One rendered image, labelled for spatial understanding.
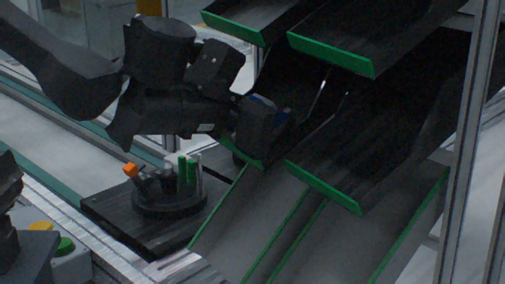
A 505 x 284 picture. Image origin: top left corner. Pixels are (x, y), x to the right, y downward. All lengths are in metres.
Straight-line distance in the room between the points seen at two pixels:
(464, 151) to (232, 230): 0.38
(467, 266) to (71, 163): 0.87
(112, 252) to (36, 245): 0.18
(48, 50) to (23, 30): 0.03
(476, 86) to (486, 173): 0.87
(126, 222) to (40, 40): 0.48
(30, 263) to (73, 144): 0.70
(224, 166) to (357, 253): 0.50
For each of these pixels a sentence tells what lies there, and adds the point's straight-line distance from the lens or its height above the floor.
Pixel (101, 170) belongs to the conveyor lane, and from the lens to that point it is 1.37.
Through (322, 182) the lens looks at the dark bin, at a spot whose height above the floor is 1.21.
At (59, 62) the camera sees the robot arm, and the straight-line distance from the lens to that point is 0.66.
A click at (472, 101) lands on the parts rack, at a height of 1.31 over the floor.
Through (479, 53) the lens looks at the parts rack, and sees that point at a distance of 0.68.
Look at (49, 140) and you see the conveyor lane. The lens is 1.56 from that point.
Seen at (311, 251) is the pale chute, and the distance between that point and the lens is 0.84.
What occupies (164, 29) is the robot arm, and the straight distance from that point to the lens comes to 0.62.
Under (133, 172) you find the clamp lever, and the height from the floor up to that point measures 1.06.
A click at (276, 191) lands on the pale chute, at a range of 0.89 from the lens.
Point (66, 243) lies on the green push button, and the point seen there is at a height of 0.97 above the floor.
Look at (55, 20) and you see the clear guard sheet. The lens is 1.65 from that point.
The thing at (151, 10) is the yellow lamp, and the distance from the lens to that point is 1.20.
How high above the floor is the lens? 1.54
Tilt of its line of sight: 25 degrees down
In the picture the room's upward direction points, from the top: straight up
